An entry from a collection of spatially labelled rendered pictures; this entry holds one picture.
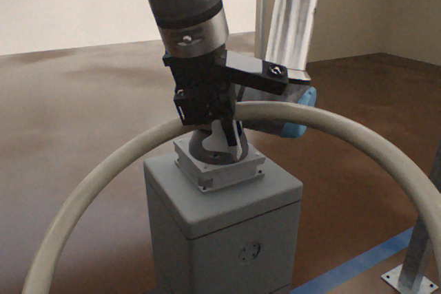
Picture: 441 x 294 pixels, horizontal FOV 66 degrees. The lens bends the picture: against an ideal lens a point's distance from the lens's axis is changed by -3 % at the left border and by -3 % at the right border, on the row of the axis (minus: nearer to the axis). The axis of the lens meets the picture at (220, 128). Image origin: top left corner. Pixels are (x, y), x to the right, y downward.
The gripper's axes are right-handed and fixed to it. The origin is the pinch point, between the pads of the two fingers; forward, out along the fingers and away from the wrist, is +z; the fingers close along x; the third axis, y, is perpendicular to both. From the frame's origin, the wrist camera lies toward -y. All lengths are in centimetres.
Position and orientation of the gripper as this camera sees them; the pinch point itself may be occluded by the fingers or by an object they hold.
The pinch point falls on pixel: (240, 143)
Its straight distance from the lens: 60.8
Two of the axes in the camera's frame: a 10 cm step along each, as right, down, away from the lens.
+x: -0.6, 6.8, -7.3
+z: 2.2, 7.2, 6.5
